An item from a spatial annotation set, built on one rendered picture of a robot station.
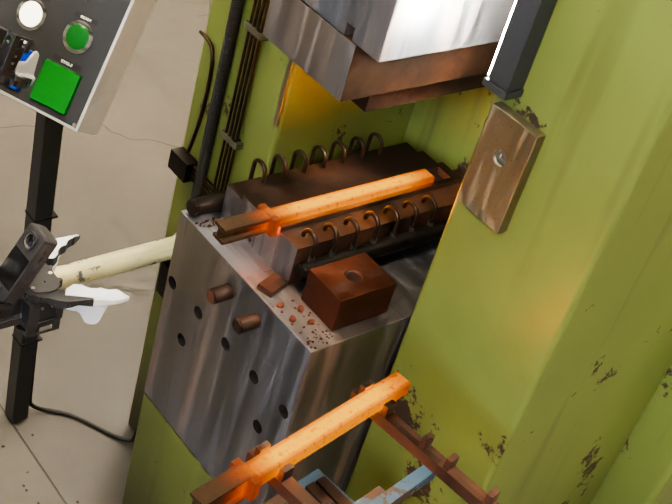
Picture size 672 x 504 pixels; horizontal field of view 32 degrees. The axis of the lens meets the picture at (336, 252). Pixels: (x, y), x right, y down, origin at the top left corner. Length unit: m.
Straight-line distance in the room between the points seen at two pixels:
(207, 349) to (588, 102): 0.84
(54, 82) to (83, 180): 1.53
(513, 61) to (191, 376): 0.88
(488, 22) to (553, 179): 0.27
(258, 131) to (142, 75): 2.08
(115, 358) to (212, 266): 1.10
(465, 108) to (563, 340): 0.64
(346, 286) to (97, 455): 1.13
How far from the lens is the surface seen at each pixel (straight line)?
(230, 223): 1.85
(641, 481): 2.30
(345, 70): 1.69
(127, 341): 3.09
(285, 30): 1.79
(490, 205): 1.70
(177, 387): 2.19
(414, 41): 1.67
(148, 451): 2.37
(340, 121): 2.18
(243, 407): 2.01
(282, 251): 1.90
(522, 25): 1.59
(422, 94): 1.91
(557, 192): 1.64
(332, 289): 1.83
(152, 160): 3.75
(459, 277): 1.81
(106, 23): 2.09
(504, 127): 1.65
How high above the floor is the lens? 2.11
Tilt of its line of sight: 36 degrees down
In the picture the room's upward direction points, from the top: 17 degrees clockwise
